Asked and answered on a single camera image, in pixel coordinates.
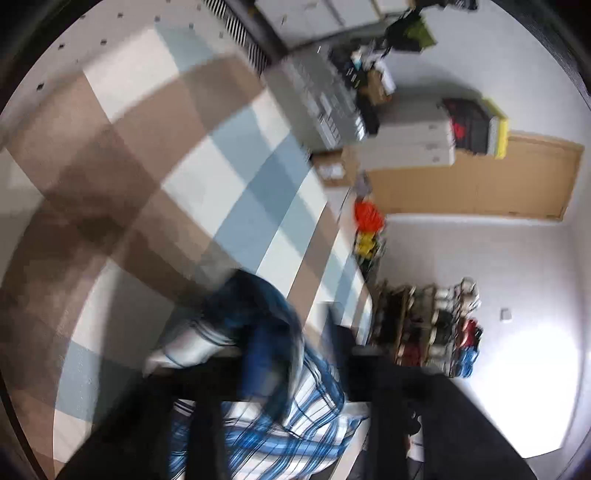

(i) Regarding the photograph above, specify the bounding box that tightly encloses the red bag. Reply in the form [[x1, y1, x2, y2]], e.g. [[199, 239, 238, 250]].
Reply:
[[353, 198, 386, 234]]

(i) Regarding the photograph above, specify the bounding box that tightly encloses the shoe rack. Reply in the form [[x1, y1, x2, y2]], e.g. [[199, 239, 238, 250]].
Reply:
[[372, 277, 483, 379]]

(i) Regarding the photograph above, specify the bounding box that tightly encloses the wooden door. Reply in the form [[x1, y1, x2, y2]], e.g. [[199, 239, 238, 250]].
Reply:
[[365, 131, 583, 222]]

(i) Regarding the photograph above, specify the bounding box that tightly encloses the grey drawer cabinet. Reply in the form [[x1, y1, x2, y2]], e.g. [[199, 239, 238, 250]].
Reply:
[[265, 46, 370, 151]]

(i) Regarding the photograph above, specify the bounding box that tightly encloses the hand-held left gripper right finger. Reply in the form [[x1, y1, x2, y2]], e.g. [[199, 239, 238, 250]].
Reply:
[[325, 307, 541, 480]]

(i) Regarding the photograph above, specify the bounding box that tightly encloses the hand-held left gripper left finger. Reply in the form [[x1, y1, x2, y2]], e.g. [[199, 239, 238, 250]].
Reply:
[[55, 348, 250, 480]]

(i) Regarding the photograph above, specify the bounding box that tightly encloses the yellow plush toy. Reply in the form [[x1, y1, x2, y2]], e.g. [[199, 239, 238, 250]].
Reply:
[[353, 233, 382, 259]]

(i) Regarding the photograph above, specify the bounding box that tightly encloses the checkered bed sheet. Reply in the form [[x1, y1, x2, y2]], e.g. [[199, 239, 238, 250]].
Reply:
[[0, 18, 375, 467]]

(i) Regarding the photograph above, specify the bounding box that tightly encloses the green cloth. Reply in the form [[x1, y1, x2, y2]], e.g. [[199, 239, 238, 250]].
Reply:
[[388, 14, 437, 51]]

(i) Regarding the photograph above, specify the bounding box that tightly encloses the brown box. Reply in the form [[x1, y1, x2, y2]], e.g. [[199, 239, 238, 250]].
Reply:
[[365, 65, 398, 104]]

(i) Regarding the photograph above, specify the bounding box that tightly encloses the blue white plaid shirt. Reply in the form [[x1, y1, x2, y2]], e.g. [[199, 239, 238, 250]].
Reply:
[[143, 270, 370, 480]]

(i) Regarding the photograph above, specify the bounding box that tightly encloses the yellow green box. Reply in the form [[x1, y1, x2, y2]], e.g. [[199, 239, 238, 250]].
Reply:
[[482, 99, 511, 160]]

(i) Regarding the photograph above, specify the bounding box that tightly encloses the white drawer desk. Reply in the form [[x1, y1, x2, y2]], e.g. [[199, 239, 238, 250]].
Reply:
[[256, 0, 416, 42]]

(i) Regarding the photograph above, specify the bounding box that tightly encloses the small cardboard box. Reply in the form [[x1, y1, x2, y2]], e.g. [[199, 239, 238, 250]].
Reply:
[[311, 148, 370, 188]]

